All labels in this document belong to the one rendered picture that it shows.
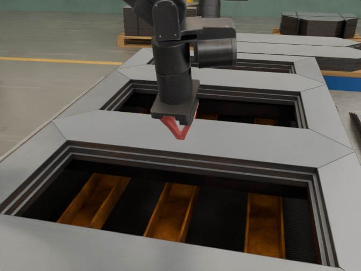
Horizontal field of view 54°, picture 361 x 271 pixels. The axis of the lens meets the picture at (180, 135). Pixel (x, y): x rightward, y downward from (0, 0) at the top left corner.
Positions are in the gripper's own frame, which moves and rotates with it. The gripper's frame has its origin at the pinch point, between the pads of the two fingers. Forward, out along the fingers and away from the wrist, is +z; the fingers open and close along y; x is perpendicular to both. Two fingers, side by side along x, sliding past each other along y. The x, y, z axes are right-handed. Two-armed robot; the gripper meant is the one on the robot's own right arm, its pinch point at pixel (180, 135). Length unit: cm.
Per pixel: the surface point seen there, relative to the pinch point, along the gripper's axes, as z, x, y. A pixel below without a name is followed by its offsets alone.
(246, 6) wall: 244, 32, 672
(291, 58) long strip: 32, -24, 87
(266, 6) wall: 245, -8, 675
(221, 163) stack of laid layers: 12.6, -6.7, 5.9
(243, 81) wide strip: 23, -8, 55
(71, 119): 12.5, 34.2, 16.4
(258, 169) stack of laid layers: 13.0, -14.6, 5.6
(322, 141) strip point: 14.9, -28.7, 18.6
